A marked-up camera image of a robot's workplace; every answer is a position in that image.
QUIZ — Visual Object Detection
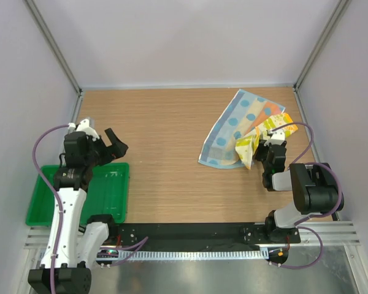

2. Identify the yellow green patterned towel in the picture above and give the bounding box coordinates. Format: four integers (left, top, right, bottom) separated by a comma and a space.
235, 113, 293, 170

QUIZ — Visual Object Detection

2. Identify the blue polka dot towel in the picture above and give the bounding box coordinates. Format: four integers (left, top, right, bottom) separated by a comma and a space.
198, 89, 286, 169

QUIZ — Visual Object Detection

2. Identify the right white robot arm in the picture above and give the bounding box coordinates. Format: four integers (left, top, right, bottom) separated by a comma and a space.
254, 140, 344, 243

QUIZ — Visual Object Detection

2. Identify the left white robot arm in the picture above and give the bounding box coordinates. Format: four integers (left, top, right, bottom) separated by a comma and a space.
28, 129, 128, 293

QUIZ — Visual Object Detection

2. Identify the green plastic tray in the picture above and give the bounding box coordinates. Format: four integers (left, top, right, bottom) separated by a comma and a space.
25, 163, 129, 227

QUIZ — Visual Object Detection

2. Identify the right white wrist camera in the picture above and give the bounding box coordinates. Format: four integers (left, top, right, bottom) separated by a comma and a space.
264, 129, 285, 146

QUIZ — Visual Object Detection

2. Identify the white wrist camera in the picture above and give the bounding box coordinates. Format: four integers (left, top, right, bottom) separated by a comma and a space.
264, 129, 285, 146
67, 117, 100, 139

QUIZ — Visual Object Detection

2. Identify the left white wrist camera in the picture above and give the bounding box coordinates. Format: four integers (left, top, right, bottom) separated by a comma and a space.
67, 117, 100, 139

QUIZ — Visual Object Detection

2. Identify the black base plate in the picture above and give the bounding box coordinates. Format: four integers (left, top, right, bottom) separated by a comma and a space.
118, 222, 301, 252

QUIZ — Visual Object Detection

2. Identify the white slotted cable duct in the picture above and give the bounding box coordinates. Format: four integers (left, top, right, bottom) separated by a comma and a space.
128, 249, 269, 262

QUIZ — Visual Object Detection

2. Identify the aluminium front rail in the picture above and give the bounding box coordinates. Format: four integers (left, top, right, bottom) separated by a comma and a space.
24, 220, 361, 249

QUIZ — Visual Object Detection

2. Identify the left aluminium frame post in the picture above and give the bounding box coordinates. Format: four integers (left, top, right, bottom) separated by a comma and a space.
23, 0, 82, 96

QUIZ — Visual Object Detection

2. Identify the aluminium frame post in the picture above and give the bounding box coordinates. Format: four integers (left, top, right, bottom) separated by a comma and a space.
23, 0, 82, 96
293, 0, 351, 92

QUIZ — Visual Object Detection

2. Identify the right aluminium frame post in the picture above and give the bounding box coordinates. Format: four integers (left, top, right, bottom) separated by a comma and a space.
293, 0, 351, 92

